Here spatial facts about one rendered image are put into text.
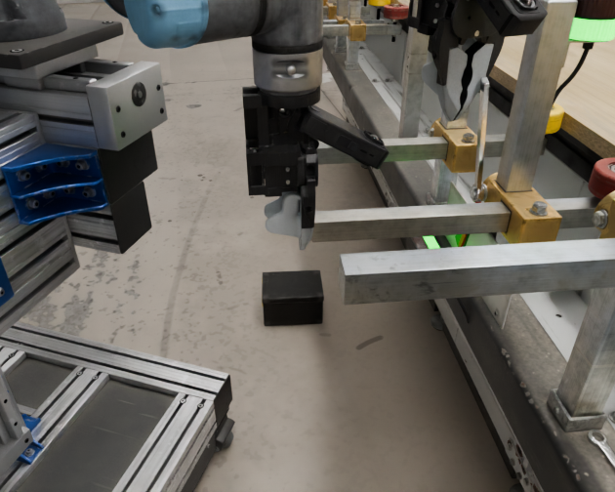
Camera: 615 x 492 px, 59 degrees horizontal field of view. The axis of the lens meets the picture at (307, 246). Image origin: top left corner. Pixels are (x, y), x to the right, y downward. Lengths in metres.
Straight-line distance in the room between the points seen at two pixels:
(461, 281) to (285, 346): 1.34
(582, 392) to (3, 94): 0.83
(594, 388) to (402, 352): 1.14
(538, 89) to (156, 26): 0.45
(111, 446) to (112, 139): 0.73
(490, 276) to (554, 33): 0.35
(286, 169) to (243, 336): 1.22
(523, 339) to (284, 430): 0.88
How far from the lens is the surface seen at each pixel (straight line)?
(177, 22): 0.51
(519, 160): 0.76
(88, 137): 0.83
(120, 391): 1.41
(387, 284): 0.43
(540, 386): 0.74
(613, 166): 0.82
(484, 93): 0.68
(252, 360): 1.71
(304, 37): 0.58
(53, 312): 2.07
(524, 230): 0.72
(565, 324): 0.98
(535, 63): 0.72
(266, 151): 0.61
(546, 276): 0.47
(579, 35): 0.73
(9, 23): 0.87
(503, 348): 0.78
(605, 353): 0.63
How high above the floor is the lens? 1.20
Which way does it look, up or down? 33 degrees down
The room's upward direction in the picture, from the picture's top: straight up
